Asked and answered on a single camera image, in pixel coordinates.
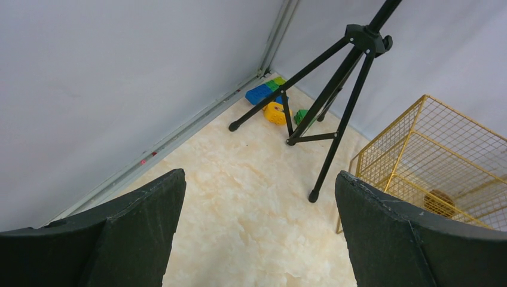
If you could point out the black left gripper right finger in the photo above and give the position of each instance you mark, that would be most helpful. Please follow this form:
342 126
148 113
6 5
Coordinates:
394 243

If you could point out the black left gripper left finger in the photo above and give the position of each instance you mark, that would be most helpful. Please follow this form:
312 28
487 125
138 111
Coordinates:
126 241

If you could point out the yellow toy block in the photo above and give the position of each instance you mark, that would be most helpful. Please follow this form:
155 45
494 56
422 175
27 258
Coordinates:
274 113

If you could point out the blue toy block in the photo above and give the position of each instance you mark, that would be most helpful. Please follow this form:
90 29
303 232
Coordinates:
259 93

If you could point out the lime green toy block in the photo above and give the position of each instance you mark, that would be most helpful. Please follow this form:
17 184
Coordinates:
277 83

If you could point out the black tripod stand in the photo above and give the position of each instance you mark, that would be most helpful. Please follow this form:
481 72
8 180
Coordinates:
367 44

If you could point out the yellow wire rack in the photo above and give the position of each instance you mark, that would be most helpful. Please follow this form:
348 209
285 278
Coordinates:
432 146

